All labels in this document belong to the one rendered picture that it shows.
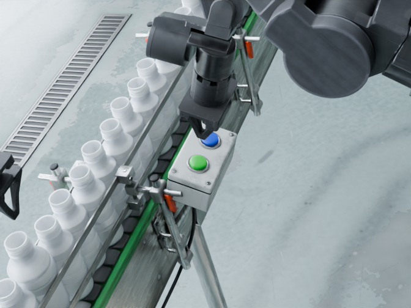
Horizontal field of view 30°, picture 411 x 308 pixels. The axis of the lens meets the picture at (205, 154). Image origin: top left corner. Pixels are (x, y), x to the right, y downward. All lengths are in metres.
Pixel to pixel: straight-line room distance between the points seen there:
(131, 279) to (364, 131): 1.74
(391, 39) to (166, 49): 0.51
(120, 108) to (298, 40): 0.77
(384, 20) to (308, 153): 2.27
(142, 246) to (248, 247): 1.26
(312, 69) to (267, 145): 2.32
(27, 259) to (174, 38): 0.40
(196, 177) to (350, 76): 0.66
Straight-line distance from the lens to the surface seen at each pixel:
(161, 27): 1.12
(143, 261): 1.43
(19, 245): 1.21
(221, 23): 1.07
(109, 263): 1.36
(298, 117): 3.09
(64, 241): 1.24
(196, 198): 1.31
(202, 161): 1.30
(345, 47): 0.65
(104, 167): 1.34
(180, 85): 1.55
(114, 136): 1.36
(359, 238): 2.61
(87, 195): 1.30
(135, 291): 1.42
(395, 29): 0.66
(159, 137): 1.49
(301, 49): 0.67
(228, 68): 1.12
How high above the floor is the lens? 1.98
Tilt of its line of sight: 41 degrees down
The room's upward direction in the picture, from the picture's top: 17 degrees counter-clockwise
